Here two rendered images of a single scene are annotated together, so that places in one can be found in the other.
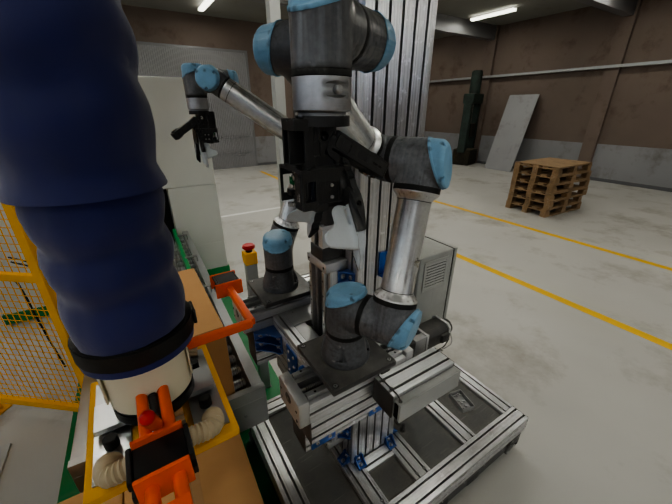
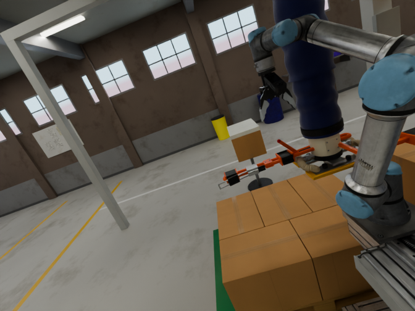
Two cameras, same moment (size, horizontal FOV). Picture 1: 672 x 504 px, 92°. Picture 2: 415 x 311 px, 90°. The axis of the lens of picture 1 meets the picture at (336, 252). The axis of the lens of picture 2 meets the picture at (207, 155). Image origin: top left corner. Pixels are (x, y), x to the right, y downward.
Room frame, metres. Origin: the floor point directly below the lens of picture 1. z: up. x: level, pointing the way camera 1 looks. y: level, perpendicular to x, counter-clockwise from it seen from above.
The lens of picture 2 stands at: (0.72, -0.91, 1.76)
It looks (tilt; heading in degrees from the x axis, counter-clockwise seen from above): 18 degrees down; 127
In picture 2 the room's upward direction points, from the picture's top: 21 degrees counter-clockwise
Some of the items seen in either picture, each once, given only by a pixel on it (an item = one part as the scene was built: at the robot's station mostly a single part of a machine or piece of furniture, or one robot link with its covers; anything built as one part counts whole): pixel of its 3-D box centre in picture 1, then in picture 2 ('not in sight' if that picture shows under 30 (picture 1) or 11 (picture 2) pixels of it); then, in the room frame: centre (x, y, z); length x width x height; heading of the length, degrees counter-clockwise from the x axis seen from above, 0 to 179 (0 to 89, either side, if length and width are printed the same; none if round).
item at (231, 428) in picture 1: (199, 385); (336, 163); (0.62, 0.35, 1.07); 0.34 x 0.10 x 0.05; 33
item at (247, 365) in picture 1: (209, 289); not in sight; (2.06, 0.94, 0.50); 2.31 x 0.05 x 0.19; 31
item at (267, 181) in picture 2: not in sight; (254, 168); (-0.59, 1.80, 0.31); 0.40 x 0.40 x 0.62
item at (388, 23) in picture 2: not in sight; (386, 29); (1.07, 1.79, 1.62); 0.20 x 0.05 x 0.30; 31
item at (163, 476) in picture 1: (162, 460); (285, 157); (0.36, 0.30, 1.18); 0.10 x 0.08 x 0.06; 123
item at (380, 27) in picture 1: (350, 41); (281, 34); (0.55, -0.02, 1.82); 0.11 x 0.11 x 0.08; 58
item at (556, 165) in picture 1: (548, 185); not in sight; (5.90, -3.91, 0.43); 1.18 x 0.81 x 0.85; 120
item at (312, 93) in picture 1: (323, 98); (264, 65); (0.45, 0.02, 1.74); 0.08 x 0.08 x 0.05
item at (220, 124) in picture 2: not in sight; (221, 127); (-2.61, 4.62, 0.35); 0.45 x 0.44 x 0.71; 32
